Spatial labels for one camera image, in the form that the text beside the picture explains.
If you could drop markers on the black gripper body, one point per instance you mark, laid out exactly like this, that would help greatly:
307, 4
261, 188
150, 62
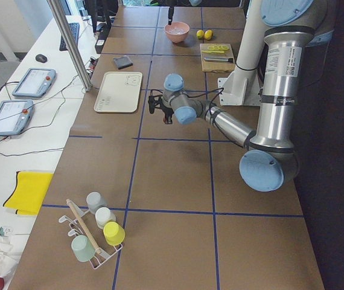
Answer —
167, 112
170, 12

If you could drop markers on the clear ice cubes pile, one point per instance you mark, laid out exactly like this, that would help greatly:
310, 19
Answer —
175, 30

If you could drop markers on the grey cup on rack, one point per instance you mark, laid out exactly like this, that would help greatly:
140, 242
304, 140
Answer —
95, 201

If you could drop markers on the white cup on rack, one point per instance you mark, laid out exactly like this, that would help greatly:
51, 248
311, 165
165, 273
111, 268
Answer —
104, 215

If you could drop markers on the yellow cup on rack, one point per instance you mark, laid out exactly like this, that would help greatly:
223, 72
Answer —
114, 233

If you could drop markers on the white cup rack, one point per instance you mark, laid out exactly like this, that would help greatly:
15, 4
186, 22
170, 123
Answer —
83, 223

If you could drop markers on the mint cup on rack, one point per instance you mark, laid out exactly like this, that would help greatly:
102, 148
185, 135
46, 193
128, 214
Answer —
82, 248

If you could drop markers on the pink bowl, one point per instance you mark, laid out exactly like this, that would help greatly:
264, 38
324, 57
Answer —
178, 38

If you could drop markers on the lower yellow lemon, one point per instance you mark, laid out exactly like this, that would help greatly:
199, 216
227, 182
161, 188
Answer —
200, 34

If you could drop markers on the yellow lemon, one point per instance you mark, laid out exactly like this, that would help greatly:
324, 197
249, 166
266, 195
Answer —
200, 34
208, 35

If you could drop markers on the upper yellow lemon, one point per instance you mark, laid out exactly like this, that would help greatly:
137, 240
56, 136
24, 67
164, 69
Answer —
208, 35

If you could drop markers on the yellow plastic knife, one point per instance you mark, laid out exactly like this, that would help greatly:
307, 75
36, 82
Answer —
213, 52

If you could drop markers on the cream bear tray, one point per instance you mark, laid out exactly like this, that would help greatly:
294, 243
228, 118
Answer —
119, 92

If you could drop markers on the wooden cutting board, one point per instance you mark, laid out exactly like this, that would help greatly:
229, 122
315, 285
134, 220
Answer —
216, 66

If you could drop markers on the folded grey cloth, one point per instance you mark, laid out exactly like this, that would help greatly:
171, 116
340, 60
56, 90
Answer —
122, 62

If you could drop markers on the black power strip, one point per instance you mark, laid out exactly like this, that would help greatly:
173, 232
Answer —
101, 40

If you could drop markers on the steel muddler black tip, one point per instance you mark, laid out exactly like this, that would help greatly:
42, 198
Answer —
219, 59

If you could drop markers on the black computer mouse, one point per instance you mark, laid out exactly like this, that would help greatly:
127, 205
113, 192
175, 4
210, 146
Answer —
41, 58

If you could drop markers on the far teach pendant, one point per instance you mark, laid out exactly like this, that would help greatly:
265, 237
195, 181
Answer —
35, 83

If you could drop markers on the teach pendant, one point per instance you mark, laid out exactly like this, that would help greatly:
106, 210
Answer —
35, 83
15, 116

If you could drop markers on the yellow cloth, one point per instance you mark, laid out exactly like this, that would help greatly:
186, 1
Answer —
29, 193

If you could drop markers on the near teach pendant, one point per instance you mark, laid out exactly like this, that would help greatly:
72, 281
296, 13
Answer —
15, 116

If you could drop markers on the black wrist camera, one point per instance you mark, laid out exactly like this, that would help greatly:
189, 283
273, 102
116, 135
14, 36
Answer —
154, 102

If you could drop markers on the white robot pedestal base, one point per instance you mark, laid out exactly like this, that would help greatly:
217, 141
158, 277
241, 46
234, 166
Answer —
242, 87

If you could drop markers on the aluminium frame post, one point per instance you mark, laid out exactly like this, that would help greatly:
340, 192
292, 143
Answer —
62, 23

